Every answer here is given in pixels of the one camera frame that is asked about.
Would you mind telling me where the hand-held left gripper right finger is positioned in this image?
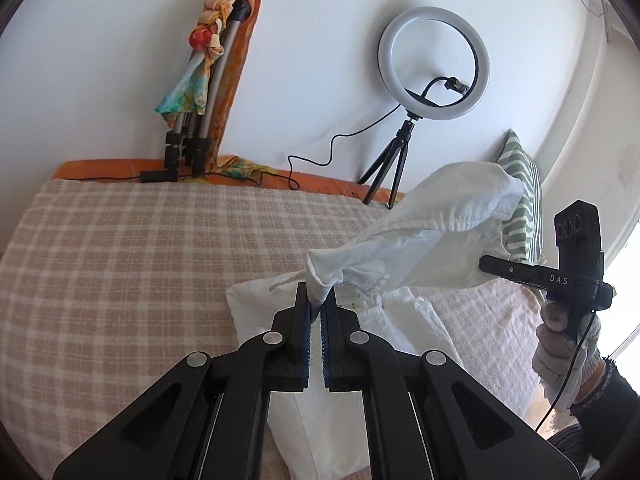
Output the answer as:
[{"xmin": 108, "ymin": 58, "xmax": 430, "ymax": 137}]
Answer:
[{"xmin": 320, "ymin": 287, "xmax": 583, "ymax": 480}]

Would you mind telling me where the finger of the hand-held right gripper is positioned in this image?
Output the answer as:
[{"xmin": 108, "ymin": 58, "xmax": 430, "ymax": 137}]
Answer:
[{"xmin": 478, "ymin": 255, "xmax": 538, "ymax": 288}]

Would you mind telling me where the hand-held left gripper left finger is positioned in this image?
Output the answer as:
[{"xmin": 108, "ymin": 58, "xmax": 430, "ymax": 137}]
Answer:
[{"xmin": 52, "ymin": 282, "xmax": 321, "ymax": 480}]

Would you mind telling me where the white long-sleeved shirt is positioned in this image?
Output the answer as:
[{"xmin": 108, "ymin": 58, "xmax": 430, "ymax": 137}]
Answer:
[{"xmin": 225, "ymin": 161, "xmax": 526, "ymax": 480}]

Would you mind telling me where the person's right forearm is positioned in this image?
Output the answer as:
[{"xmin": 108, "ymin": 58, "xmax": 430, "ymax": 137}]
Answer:
[{"xmin": 570, "ymin": 360, "xmax": 640, "ymax": 466}]

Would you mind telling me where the person's right hand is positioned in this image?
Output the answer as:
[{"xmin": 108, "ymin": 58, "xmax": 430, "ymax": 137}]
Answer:
[{"xmin": 531, "ymin": 305, "xmax": 601, "ymax": 413}]

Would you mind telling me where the green and white pillow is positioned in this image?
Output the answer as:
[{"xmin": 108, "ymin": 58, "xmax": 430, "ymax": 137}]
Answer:
[{"xmin": 497, "ymin": 130, "xmax": 546, "ymax": 263}]

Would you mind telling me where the small black tripod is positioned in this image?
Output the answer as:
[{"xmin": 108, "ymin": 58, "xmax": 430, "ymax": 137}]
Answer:
[{"xmin": 357, "ymin": 112, "xmax": 418, "ymax": 211}]

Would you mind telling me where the black gooseneck phone holder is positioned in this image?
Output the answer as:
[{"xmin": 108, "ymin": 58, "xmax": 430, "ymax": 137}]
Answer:
[{"xmin": 405, "ymin": 76, "xmax": 473, "ymax": 108}]

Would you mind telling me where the beige checked blanket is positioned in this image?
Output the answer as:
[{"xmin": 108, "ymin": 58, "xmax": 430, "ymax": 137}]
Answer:
[{"xmin": 0, "ymin": 180, "xmax": 551, "ymax": 480}]

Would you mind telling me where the folded silver tripod stand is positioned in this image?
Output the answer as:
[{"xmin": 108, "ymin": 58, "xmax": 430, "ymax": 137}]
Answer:
[{"xmin": 139, "ymin": 0, "xmax": 251, "ymax": 184}]

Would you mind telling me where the colourful knotted scarf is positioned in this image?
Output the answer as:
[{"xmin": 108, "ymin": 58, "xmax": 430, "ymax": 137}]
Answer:
[{"xmin": 155, "ymin": 0, "xmax": 251, "ymax": 123}]

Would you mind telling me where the orange patterned cloth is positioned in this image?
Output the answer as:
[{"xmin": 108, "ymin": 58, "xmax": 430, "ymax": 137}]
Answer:
[{"xmin": 207, "ymin": 0, "xmax": 281, "ymax": 181}]

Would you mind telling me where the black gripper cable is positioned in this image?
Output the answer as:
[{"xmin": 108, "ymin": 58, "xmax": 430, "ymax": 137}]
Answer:
[{"xmin": 534, "ymin": 310, "xmax": 598, "ymax": 433}]

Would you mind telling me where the black ring light cable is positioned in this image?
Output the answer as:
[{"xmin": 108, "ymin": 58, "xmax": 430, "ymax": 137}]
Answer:
[{"xmin": 287, "ymin": 105, "xmax": 403, "ymax": 193}]

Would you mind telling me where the white ring light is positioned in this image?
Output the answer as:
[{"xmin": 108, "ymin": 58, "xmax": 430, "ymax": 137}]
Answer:
[{"xmin": 377, "ymin": 6, "xmax": 492, "ymax": 122}]

